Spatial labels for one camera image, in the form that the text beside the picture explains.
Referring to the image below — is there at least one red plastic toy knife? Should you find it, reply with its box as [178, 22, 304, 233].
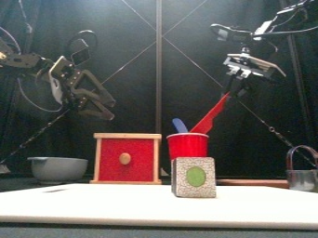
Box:
[188, 91, 231, 135]

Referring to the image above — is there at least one red wooden drawer box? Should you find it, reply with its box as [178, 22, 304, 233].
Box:
[89, 132, 163, 185]

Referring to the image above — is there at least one grey bowl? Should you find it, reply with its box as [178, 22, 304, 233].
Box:
[27, 156, 89, 186]

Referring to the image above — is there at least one red plastic cup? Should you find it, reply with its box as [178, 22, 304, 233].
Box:
[165, 132, 210, 162]

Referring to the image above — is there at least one wooden strip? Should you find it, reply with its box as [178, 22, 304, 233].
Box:
[215, 178, 291, 190]

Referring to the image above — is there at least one speckled block with green oval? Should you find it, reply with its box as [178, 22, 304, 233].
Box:
[170, 156, 218, 199]

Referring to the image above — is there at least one white cutting board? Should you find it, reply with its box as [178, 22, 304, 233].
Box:
[0, 182, 318, 231]

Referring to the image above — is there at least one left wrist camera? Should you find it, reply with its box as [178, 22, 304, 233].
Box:
[67, 29, 99, 67]

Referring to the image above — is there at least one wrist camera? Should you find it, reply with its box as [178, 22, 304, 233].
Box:
[67, 29, 99, 67]
[208, 23, 255, 44]

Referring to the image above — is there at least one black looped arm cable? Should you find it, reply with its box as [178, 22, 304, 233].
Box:
[16, 75, 64, 113]

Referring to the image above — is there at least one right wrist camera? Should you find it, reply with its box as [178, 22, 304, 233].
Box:
[208, 23, 255, 44]

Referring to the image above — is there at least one diagonal brace wire with turnbuckle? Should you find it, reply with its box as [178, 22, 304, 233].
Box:
[238, 100, 318, 170]

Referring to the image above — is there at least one vertical metal frame pole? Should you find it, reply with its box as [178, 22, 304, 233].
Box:
[153, 0, 164, 135]

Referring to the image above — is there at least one blue utensil handle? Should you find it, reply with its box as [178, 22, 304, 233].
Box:
[171, 117, 190, 134]

